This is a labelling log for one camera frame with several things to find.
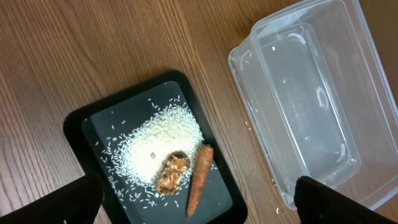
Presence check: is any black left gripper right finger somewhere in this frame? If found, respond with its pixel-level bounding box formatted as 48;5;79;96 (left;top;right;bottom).
294;176;397;224

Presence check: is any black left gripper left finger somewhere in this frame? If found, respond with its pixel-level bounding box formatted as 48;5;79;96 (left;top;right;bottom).
1;174;104;224

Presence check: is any brown walnut food scrap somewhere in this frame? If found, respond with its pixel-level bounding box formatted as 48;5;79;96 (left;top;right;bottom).
155;151;190;195

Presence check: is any orange carrot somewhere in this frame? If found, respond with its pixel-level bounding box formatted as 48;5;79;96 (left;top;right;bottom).
186;144;214;219

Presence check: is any black tray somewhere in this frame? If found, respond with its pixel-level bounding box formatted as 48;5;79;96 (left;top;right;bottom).
63;70;248;223

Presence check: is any pile of rice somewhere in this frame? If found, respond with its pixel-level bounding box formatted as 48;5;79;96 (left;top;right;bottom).
93;95;218;209

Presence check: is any clear plastic bin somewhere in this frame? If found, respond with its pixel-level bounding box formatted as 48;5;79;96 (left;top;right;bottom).
228;0;397;210

